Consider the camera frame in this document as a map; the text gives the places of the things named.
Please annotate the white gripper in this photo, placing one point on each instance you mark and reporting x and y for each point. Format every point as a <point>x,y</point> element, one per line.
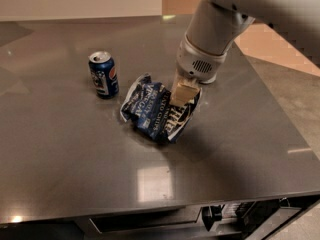
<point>196,65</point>

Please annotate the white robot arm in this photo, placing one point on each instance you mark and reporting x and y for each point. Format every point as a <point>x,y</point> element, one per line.
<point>215,25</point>

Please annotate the blue kettle chip bag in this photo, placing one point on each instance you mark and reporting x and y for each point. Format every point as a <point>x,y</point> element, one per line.
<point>147,106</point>

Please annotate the blue pepsi can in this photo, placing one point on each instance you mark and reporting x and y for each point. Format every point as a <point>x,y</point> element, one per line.
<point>103,73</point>

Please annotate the drawer under counter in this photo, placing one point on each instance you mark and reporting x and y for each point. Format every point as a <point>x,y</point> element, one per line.
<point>101,225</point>

